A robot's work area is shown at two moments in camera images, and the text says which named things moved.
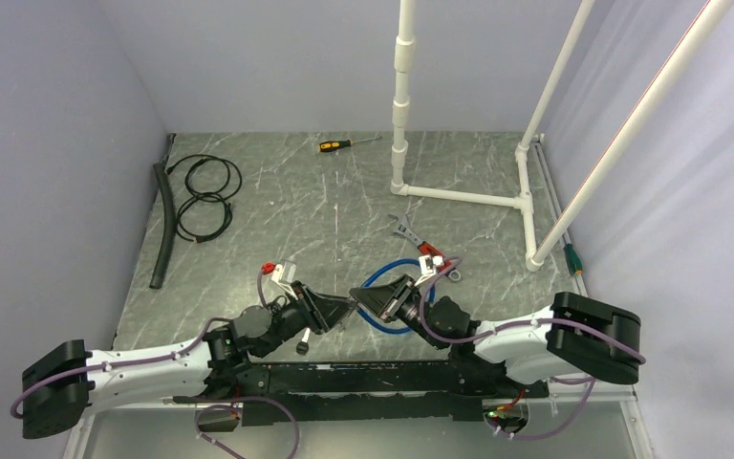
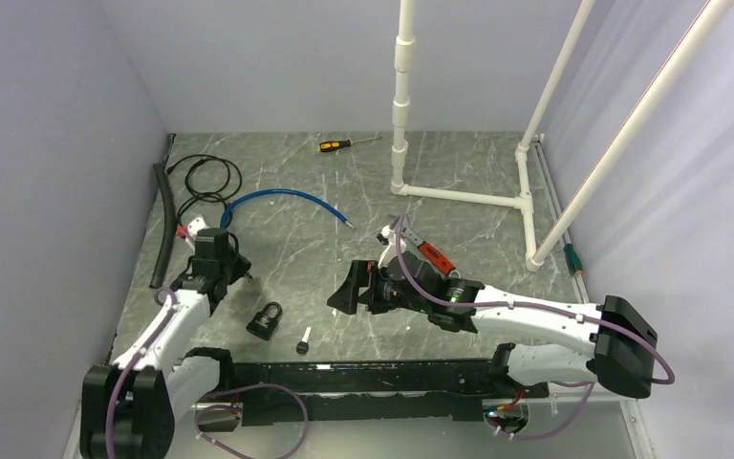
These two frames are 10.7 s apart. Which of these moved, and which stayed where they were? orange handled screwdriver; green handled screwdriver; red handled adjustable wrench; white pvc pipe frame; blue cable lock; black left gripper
Moved: black left gripper; blue cable lock
Stayed: green handled screwdriver; red handled adjustable wrench; white pvc pipe frame; orange handled screwdriver
